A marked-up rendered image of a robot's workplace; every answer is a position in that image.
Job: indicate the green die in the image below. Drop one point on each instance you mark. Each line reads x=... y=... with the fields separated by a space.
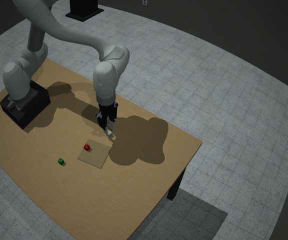
x=61 y=161

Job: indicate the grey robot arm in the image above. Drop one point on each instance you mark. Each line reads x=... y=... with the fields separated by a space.
x=17 y=74

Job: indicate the tan square mat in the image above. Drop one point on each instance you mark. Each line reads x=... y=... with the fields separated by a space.
x=96 y=155

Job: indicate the red die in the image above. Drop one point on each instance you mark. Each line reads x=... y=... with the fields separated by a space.
x=86 y=147

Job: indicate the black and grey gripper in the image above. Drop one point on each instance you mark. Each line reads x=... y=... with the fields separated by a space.
x=106 y=111

